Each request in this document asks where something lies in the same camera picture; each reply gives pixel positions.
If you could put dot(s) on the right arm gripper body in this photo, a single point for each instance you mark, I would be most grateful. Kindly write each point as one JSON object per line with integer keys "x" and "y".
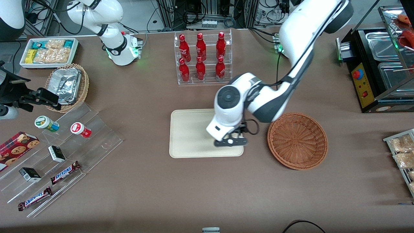
{"x": 12, "y": 92}

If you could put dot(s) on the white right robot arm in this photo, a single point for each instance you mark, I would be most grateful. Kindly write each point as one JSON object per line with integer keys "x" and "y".
{"x": 116, "y": 48}

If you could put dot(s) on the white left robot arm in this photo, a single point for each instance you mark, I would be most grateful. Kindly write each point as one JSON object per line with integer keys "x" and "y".
{"x": 304, "y": 29}

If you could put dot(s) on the cream plastic tray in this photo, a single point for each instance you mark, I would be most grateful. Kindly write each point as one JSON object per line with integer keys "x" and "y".
{"x": 187, "y": 136}

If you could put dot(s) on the light wicker basket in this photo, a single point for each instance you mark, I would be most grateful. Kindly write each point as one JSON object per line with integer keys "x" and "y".
{"x": 83, "y": 87}

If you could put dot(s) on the brown wicker basket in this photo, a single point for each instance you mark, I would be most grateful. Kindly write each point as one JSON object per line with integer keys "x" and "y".
{"x": 297, "y": 140}

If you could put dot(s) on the aluminium foil container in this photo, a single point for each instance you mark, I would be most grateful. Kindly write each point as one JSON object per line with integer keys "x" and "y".
{"x": 66, "y": 84}

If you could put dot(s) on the green white snack cup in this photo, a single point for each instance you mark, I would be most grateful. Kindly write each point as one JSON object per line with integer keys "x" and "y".
{"x": 45, "y": 123}

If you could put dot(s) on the white plastic bin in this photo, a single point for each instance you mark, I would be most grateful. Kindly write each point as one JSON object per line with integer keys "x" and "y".
{"x": 24, "y": 64}

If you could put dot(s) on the yellow snack packet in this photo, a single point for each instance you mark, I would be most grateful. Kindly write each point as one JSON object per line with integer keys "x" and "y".
{"x": 31, "y": 56}

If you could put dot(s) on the large clear snack bag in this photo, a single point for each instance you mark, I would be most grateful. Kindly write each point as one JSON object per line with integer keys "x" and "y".
{"x": 53, "y": 55}

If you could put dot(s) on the red white snack cup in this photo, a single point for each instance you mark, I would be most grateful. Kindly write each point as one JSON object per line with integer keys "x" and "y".
{"x": 79, "y": 129}

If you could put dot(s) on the clear acrylic bottle rack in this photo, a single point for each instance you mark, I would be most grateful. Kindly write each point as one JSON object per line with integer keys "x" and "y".
{"x": 210, "y": 81}

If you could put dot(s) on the teal snack packet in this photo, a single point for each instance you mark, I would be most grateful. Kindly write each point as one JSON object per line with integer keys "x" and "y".
{"x": 68, "y": 43}
{"x": 38, "y": 44}

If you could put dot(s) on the small clear snack bag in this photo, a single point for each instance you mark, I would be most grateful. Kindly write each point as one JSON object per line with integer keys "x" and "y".
{"x": 55, "y": 44}

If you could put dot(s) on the small black box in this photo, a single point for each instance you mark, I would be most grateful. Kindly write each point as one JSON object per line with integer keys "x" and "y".
{"x": 29, "y": 174}
{"x": 56, "y": 154}

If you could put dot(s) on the red chocolate chip cookie box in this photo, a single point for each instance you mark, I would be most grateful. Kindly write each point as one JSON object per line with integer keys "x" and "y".
{"x": 16, "y": 149}

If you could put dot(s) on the red bottle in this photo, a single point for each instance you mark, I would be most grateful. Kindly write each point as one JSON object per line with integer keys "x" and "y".
{"x": 184, "y": 48}
{"x": 200, "y": 70}
{"x": 184, "y": 72}
{"x": 220, "y": 69}
{"x": 201, "y": 47}
{"x": 221, "y": 45}

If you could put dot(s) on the clear acrylic stepped stand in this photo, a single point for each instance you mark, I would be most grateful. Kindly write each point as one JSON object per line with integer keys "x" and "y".
{"x": 97, "y": 142}

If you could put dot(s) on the Snickers bar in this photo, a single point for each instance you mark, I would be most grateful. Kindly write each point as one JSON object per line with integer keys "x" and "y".
{"x": 64, "y": 173}
{"x": 35, "y": 199}

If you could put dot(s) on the small grey object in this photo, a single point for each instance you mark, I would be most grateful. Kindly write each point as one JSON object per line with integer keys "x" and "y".
{"x": 211, "y": 230}

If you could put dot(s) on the white power strip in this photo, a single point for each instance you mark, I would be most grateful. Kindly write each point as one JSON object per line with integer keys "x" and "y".
{"x": 209, "y": 24}

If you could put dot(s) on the black food warmer yellow panel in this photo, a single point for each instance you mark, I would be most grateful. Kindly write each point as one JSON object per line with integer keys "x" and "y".
{"x": 362, "y": 87}

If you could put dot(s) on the clear bag of crackers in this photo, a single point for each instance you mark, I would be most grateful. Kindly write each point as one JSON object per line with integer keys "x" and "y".
{"x": 404, "y": 160}
{"x": 401, "y": 144}
{"x": 411, "y": 175}

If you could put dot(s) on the steel warmer pan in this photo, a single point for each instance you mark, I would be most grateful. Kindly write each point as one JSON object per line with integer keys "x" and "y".
{"x": 394, "y": 77}
{"x": 381, "y": 45}

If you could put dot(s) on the red sausage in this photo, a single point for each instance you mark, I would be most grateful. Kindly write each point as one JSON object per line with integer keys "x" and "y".
{"x": 408, "y": 37}

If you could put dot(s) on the orange sausage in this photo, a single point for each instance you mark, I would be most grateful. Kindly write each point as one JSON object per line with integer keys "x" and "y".
{"x": 406, "y": 18}

